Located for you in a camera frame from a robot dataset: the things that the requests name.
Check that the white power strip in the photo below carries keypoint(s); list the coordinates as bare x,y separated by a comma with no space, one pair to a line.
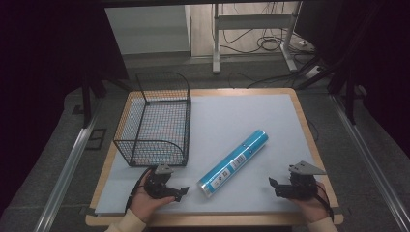
313,72

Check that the black floor plate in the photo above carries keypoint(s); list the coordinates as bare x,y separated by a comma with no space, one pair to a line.
95,139

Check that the aluminium floor rail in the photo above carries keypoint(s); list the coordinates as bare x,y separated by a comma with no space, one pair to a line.
370,161
66,175

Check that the pale blue table mat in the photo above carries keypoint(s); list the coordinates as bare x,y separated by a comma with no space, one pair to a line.
238,116

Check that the dark curtain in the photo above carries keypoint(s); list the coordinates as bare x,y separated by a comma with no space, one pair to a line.
383,64
48,64

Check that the blue cylindrical tube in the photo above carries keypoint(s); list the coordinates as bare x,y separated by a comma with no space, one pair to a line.
233,162

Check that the white metal desk frame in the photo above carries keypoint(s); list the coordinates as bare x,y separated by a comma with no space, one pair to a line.
254,22

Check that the person's right hand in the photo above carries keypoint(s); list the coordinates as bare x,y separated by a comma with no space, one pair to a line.
311,206

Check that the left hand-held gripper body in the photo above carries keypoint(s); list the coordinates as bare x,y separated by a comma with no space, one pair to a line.
157,185

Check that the person's left hand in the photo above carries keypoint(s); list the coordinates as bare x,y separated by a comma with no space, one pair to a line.
145,202

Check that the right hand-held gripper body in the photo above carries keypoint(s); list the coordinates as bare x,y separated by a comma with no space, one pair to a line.
301,185

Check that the black metal stand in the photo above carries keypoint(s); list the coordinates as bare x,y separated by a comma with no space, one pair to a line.
87,93
345,74

